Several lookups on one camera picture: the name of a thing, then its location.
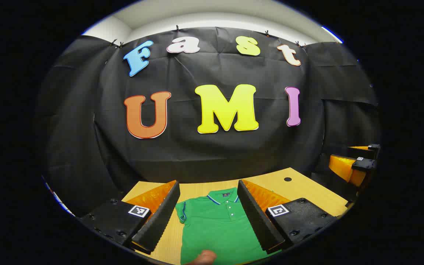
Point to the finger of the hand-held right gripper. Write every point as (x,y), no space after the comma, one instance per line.
(344,167)
(372,149)

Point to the colourful printed sheets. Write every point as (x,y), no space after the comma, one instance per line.
(58,201)

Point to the black backdrop cloth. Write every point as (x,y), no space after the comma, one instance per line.
(197,154)

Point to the green polo T-shirt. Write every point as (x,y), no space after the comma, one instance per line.
(215,228)

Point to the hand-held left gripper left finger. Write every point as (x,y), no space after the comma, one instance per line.
(162,217)

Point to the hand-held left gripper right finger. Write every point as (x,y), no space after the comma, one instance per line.
(254,217)

